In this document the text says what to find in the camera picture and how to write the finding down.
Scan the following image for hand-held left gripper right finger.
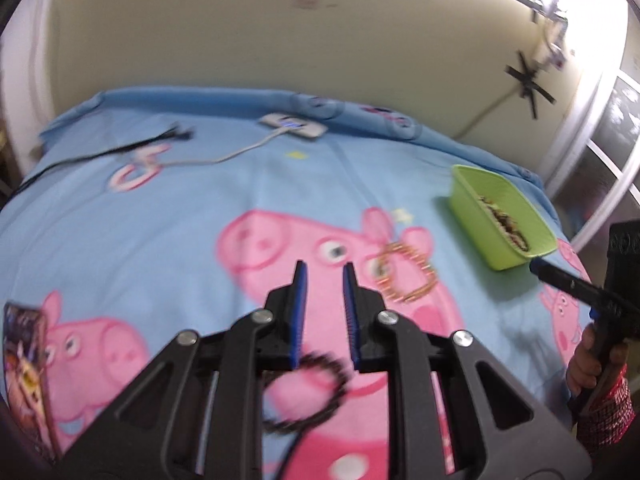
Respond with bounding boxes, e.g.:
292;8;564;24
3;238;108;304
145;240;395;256
342;262;592;480

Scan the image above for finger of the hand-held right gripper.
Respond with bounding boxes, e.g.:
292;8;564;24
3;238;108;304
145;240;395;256
529;257;603;313

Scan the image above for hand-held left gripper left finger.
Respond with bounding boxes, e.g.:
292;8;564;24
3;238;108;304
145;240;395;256
52;260;307;480

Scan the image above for dark bead bracelet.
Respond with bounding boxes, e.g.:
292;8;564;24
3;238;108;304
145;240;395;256
261;352;352;432

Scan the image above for amber crystal bead bracelet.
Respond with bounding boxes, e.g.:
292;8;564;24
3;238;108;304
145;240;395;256
372;241;440;305

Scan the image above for pile of mixed crystal bracelets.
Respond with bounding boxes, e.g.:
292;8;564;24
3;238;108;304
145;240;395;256
477;195;532;253

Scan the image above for green plastic basket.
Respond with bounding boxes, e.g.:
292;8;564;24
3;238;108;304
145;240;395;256
446;164;558;272

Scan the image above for person's right forearm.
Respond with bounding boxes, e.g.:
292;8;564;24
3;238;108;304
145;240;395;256
575;372;637;457

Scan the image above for person's right hand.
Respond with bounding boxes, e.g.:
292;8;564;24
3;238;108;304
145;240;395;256
566;324;601;396

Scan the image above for blue cartoon pig bed sheet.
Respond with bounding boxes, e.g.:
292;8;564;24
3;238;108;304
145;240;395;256
0;87;593;480

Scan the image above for white power bank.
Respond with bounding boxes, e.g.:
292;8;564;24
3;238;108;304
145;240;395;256
258;113;328;142

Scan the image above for black tape strips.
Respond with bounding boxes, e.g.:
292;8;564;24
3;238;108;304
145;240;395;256
505;50;557;120

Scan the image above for smartphone with patterned case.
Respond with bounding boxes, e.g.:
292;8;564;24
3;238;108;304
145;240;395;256
2;301;62;462

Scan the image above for white window frame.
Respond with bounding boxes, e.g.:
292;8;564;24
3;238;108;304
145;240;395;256
542;0;640;256

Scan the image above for beige wall cable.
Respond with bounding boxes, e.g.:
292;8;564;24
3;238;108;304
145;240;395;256
452;87;523;140

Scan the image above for white charging cable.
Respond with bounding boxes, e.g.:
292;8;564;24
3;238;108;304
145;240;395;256
160;130;286;167

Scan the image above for black charging cable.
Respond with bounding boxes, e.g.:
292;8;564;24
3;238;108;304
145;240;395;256
12;125;195;196

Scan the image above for white wall socket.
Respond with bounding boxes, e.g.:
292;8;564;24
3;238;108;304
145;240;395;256
530;0;573;71

